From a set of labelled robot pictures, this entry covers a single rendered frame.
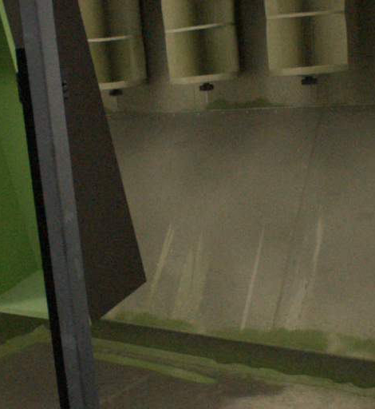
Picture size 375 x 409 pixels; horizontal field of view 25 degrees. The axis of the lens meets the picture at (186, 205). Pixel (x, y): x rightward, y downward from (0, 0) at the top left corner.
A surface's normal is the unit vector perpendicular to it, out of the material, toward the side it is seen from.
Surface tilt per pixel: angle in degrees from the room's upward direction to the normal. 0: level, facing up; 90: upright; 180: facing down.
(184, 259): 57
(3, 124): 102
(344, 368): 90
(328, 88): 90
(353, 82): 90
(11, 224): 90
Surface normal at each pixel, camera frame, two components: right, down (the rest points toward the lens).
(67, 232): 0.80, 0.04
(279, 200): -0.55, -0.37
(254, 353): -0.59, 0.21
